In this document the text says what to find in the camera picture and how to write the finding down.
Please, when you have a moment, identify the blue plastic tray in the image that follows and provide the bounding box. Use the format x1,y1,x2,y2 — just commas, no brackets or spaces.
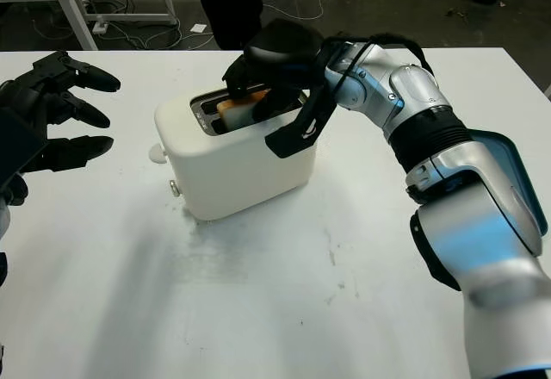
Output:
468,128,544,255

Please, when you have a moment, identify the toast slice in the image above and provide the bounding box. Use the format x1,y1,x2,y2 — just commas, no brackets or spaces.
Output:
217,88,272,133

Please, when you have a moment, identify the cream white two-slot toaster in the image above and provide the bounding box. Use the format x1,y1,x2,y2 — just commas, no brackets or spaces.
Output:
147,85,322,221

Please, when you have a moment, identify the person in black trousers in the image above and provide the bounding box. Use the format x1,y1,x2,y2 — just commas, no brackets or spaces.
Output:
201,0,263,51

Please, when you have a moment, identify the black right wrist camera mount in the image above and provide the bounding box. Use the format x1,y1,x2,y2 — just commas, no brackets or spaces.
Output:
264,88,337,159

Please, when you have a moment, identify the grey looped floor cable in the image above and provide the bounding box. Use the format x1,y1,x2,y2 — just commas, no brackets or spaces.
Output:
109,20,183,51

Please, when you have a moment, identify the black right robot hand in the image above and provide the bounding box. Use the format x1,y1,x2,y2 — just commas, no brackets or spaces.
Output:
221,17,326,121

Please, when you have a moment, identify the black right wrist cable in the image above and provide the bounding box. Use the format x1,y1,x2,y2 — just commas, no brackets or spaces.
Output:
320,32,434,96

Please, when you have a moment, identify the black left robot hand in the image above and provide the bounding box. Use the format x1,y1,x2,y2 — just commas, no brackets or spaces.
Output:
0,50,121,173

